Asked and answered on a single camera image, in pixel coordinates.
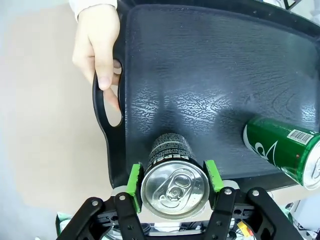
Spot black Pepsi can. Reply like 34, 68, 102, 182
140, 133, 211, 221

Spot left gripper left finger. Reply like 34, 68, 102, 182
56, 161, 146, 240

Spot person's right hand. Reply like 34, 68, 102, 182
72, 4, 123, 112

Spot person's right forearm white sleeve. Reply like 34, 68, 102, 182
70, 0, 118, 22

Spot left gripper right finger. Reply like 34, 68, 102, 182
202, 159, 286, 240

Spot black plastic serving tray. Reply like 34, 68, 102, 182
91, 0, 320, 191

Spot green Chilsung Cider can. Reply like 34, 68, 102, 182
242, 116, 320, 190

